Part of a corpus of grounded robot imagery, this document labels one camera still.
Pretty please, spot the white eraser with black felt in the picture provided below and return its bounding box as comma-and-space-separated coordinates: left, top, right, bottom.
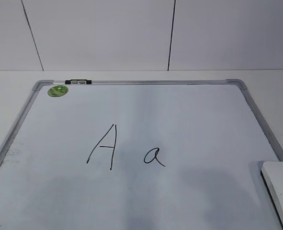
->
261, 161, 283, 226

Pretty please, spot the black and silver board clip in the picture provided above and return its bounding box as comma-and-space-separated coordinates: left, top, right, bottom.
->
65, 79, 92, 85

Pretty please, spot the round green magnet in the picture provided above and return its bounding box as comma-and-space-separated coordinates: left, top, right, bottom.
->
47, 85, 69, 97

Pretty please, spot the white board with aluminium frame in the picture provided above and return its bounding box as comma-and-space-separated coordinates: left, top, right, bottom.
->
0, 80, 283, 230

